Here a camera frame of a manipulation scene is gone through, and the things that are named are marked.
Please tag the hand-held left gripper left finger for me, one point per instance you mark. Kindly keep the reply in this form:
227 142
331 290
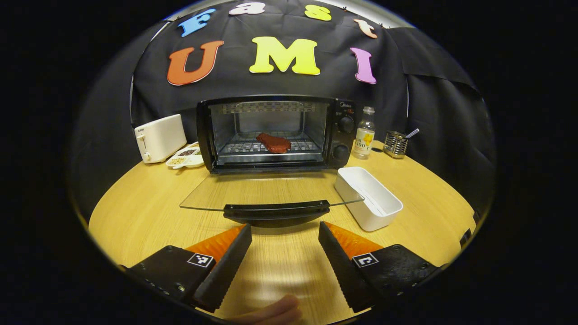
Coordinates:
223 271

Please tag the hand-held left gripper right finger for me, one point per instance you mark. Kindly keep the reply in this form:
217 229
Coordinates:
345 271

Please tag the black electric oven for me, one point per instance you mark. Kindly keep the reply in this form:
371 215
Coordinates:
345 137

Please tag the red meat steak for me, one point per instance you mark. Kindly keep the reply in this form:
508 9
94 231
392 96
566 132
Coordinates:
273 143

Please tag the white rectangular container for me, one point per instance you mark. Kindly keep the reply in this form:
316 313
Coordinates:
377 221

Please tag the white divided snack dish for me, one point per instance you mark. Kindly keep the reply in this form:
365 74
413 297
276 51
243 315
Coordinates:
185 159

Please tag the clear bottle with yellow label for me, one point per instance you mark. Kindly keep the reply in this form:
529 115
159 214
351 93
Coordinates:
363 137

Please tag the white toaster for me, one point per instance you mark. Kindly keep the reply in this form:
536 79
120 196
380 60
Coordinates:
162 137

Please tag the metal spoon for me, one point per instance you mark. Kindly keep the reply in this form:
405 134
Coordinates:
412 133

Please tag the black backdrop cloth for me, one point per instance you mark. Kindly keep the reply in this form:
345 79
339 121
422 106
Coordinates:
433 113

